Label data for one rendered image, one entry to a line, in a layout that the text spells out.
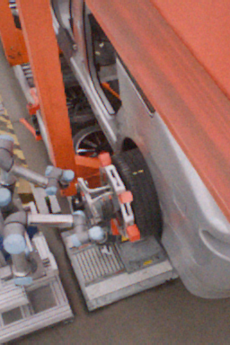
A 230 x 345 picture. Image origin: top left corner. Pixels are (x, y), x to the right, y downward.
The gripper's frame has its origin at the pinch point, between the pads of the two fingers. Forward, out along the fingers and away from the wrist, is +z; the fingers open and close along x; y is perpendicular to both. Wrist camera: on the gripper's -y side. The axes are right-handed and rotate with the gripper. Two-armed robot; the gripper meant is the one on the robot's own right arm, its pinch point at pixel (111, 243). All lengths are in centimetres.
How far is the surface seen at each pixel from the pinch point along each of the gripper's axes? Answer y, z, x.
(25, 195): 108, 106, -69
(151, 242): -15, 96, -19
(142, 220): -18.2, 17.3, -18.8
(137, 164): -16, 8, -57
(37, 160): 111, 139, -118
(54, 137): 43, 1, -78
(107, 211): 5.2, 9.6, -24.1
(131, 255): 1, 89, -6
